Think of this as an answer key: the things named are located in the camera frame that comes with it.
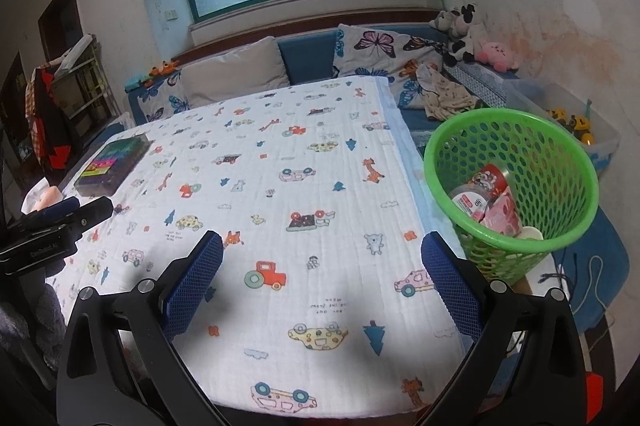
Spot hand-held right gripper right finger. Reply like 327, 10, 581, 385
421, 231, 588, 426

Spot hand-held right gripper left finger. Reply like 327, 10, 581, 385
55, 230, 224, 426

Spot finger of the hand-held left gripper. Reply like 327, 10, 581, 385
21, 197, 81, 227
65, 197, 115, 229

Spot clear round plastic lid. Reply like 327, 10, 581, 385
450, 186, 496, 223

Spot pink striped wrapper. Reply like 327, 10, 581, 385
480, 186, 523, 237

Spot red printed paper cup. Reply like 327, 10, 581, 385
467, 163, 511, 197

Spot green plastic basket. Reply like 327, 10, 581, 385
423, 108, 600, 287

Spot person's left forearm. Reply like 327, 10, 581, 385
0, 276, 68, 377

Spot pink tissue pack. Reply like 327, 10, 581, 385
22, 180, 66, 214

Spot colourful marker box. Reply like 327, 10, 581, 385
74, 136, 151, 197

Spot red black hanging clothes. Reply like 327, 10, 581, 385
25, 66, 73, 169

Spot metal shelf rack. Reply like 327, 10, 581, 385
50, 34, 121, 127

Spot small butterfly print pillow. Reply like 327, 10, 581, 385
137, 73, 193, 124

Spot white cartoon printed blanket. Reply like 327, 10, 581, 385
45, 76, 481, 422

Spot blue floor mat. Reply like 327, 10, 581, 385
570, 206, 631, 332

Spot red box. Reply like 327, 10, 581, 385
587, 373, 606, 426

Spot dark wooden door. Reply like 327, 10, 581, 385
39, 0, 83, 61

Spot beige patterned garment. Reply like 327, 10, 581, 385
417, 63, 476, 121

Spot beige pillow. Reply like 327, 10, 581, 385
181, 36, 291, 107

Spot blue white patterned cloth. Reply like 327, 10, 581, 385
442, 60, 521, 109

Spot pile of yellow toys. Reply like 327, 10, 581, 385
547, 108, 596, 144

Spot clear plastic storage box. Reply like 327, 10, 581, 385
505, 76, 623, 171

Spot pink plush toy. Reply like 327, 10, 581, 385
474, 40, 521, 71

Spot large butterfly print pillow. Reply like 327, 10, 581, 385
332, 24, 448, 109

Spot blue sofa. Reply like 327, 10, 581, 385
122, 26, 521, 147

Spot black white plush cow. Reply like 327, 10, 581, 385
442, 4, 488, 67

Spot grey white plush toy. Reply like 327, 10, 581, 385
430, 10, 458, 31

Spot white cord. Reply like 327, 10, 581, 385
570, 251, 621, 311

